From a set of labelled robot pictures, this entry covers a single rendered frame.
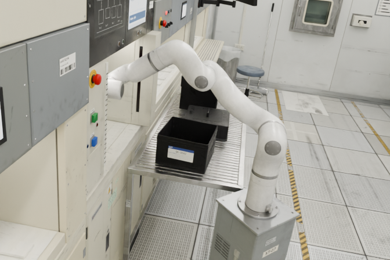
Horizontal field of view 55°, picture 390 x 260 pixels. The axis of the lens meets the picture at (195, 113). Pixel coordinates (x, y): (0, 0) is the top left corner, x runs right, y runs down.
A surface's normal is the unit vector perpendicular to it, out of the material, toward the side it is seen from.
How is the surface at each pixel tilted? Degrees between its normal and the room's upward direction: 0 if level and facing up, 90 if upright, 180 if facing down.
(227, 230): 90
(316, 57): 90
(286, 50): 90
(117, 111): 90
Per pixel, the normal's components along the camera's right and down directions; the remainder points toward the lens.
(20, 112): 0.98, 0.16
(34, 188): -0.15, 0.36
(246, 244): -0.80, 0.14
